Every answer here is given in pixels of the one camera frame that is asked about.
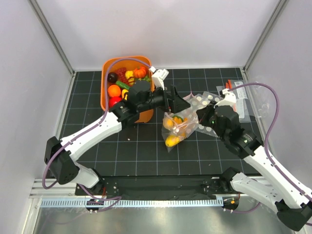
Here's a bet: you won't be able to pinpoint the white polka dot zip bag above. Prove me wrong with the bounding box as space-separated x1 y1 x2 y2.
190 92 222 137

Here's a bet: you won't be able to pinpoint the clear bag orange zipper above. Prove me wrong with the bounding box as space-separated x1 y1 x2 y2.
216 79 255 123

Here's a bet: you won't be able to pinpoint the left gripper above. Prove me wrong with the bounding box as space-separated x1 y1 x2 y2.
136 82 189 113

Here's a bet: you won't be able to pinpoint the orange toy pumpkin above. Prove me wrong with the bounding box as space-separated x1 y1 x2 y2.
133 66 147 79

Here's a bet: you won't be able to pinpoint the green toy cucumber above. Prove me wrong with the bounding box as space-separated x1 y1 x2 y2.
116 80 130 90

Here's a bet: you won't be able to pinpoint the yellow toy mango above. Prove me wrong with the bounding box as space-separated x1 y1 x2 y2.
121 89 129 100
165 135 181 148

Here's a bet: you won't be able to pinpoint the red toy apple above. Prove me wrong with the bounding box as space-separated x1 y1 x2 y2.
109 97 122 108

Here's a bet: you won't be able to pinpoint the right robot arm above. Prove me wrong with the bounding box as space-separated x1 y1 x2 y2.
196 105 312 232

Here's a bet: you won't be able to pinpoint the yellow toy corn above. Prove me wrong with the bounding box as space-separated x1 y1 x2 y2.
125 70 135 86

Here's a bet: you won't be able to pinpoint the dark purple toy plum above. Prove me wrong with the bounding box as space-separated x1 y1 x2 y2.
107 72 118 83

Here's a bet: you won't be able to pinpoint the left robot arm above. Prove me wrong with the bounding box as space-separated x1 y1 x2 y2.
44 80 190 195

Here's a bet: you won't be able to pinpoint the grey slotted cable duct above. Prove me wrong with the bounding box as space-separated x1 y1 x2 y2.
40 197 223 209

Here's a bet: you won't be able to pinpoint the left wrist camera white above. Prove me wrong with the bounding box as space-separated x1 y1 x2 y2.
149 66 169 90

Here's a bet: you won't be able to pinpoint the pink polka dot zip bag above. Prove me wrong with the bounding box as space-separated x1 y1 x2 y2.
161 94 203 152

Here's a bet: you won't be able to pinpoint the green toy bell pepper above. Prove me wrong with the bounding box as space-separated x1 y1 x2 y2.
172 115 184 125

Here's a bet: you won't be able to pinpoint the red toy chili peppers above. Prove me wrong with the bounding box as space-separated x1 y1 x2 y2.
115 67 129 85

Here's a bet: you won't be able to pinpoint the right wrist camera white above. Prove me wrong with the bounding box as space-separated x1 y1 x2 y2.
215 88 236 107

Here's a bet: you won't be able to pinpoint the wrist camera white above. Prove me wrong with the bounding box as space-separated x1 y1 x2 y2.
215 88 236 107
149 66 169 90

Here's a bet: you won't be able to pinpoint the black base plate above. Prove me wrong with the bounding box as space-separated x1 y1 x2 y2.
75 174 249 197

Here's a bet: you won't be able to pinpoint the toy orange fruit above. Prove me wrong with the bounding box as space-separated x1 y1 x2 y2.
107 84 121 98

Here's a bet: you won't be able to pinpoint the yellow toy lemon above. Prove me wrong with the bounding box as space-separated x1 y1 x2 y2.
163 118 174 130

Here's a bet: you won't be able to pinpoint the orange plastic basket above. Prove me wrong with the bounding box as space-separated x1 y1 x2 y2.
100 56 152 111

